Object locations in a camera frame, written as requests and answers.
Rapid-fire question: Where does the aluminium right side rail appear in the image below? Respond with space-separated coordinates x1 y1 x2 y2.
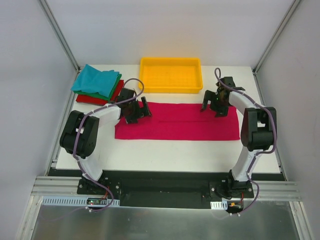
253 75 284 175

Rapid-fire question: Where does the folded red t shirt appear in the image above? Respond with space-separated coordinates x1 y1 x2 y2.
75 80 124 106

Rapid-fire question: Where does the aluminium corner post left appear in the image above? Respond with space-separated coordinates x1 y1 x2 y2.
37 0 81 73

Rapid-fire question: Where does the aluminium corner post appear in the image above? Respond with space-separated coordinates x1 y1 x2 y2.
37 0 81 73
252 0 303 76

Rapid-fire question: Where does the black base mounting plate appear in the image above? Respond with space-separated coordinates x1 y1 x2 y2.
47 167 287 210

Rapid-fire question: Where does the white slotted cable duct left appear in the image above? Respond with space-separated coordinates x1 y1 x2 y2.
42 196 120 208

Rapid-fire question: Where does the folded teal t shirt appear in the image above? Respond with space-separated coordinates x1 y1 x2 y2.
71 64 122 100

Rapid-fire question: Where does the aluminium front rail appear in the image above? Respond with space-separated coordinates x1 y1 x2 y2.
31 176 302 202

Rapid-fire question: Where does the pink t shirt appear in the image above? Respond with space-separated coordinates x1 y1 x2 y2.
115 102 240 141

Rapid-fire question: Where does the aluminium corner post right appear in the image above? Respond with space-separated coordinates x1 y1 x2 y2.
252 0 303 76

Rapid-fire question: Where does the white slotted cable duct right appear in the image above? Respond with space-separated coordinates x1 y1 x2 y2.
210 200 228 211

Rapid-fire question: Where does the aluminium rail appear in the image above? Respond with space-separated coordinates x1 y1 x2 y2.
253 75 284 175
31 176 302 202
39 70 78 176

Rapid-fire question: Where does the white slotted cable duct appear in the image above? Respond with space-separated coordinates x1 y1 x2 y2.
42 196 120 208
210 200 228 211

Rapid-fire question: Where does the folded green t shirt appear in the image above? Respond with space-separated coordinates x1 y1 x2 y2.
71 71 124 101

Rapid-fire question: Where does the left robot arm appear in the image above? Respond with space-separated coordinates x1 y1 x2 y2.
59 88 152 195

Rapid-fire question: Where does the aluminium left side rail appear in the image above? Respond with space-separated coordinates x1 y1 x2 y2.
39 70 78 176

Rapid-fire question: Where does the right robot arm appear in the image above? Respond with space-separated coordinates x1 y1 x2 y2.
200 76 277 198

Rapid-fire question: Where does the yellow plastic tray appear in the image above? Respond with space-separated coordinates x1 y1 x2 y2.
138 57 203 94

